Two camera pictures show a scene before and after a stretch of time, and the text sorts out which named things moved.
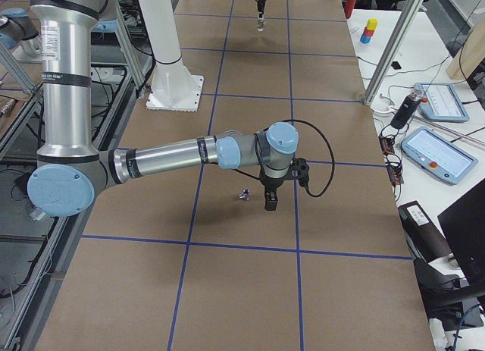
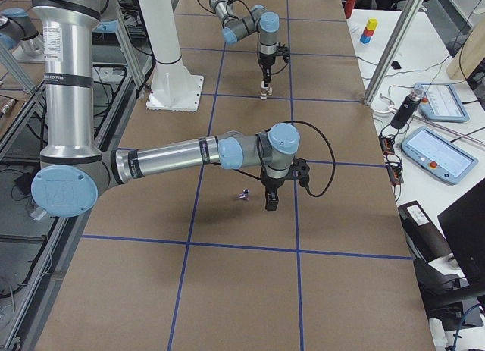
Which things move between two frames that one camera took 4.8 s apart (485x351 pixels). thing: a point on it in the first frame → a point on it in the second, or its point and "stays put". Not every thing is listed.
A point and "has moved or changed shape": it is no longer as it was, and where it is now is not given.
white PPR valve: x=261 y=23 has moved or changed shape
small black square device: x=395 y=65 stays put
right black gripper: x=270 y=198 stays put
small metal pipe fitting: x=245 y=194 stays put
